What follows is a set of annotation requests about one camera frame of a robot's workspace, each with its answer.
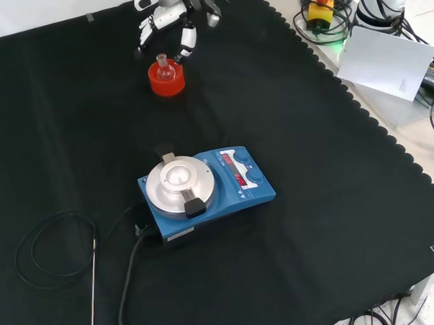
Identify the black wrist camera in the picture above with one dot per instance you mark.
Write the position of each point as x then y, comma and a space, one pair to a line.
211, 11

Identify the clear glass round-bottom flask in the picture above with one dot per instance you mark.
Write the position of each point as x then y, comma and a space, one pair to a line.
165, 72

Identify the pale board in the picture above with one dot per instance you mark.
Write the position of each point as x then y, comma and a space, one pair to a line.
387, 62

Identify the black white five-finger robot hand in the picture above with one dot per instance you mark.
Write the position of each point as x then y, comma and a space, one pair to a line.
167, 13

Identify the yellow stop button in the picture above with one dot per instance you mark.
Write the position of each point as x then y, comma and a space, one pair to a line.
319, 14

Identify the black bench cloth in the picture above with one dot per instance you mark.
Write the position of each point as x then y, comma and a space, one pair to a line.
275, 136

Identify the blue base heater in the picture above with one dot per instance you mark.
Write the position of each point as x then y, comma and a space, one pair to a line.
251, 196

